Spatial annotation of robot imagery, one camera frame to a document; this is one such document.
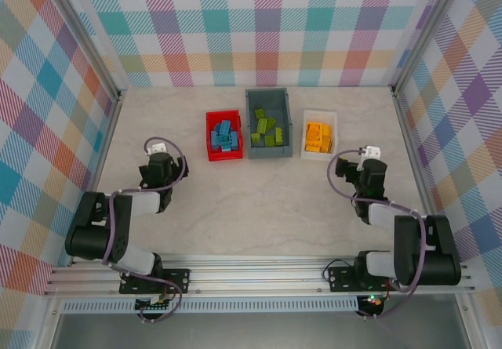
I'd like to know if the aluminium upright post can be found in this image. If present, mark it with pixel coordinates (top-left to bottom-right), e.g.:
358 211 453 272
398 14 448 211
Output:
391 0 471 96
46 0 127 103

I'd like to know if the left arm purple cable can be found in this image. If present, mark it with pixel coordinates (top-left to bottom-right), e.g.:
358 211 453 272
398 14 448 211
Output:
101 136 190 323

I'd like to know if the red plastic bin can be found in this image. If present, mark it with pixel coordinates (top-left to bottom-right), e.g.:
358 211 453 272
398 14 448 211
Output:
205 109 245 163

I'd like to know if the white plastic bin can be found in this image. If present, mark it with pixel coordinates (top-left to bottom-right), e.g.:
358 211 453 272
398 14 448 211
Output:
300 107 340 163

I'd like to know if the small circuit board with lights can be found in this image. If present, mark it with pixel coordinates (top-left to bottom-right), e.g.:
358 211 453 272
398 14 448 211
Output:
358 293 384 309

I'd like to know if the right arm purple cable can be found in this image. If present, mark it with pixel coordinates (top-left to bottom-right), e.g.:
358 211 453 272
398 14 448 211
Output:
327 149 427 322

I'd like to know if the white slotted cable duct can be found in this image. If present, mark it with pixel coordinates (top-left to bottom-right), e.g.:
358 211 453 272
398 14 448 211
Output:
61 300 360 314

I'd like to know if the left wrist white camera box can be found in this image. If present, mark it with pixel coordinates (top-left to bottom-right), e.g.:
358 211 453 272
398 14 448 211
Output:
145 141 170 156

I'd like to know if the gray plastic bin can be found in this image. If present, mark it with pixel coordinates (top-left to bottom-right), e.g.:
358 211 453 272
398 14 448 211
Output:
244 87 294 161

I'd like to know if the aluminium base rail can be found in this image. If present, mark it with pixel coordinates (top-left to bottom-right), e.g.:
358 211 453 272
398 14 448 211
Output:
42 253 476 298

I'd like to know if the aluminium side rail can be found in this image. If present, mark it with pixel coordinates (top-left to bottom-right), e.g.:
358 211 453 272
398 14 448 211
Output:
391 85 452 264
68 89 126 267

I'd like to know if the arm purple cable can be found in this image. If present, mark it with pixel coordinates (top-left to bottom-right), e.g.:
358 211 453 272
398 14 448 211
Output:
101 136 190 323
327 149 427 322

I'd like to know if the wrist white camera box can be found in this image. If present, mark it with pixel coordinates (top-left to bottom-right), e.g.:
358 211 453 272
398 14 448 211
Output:
359 144 382 162
145 141 170 156

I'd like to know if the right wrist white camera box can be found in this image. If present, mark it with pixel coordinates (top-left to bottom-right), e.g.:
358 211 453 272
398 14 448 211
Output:
359 144 382 162

